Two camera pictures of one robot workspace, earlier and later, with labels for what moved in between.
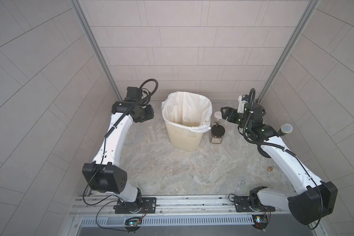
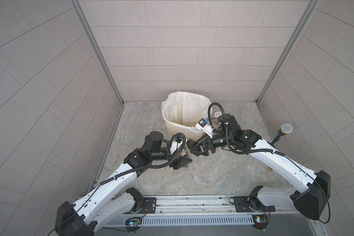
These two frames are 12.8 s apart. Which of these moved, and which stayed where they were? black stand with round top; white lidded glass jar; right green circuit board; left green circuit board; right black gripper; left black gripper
Moved: right black gripper; left black gripper
Stayed: white lidded glass jar; right green circuit board; black stand with round top; left green circuit board
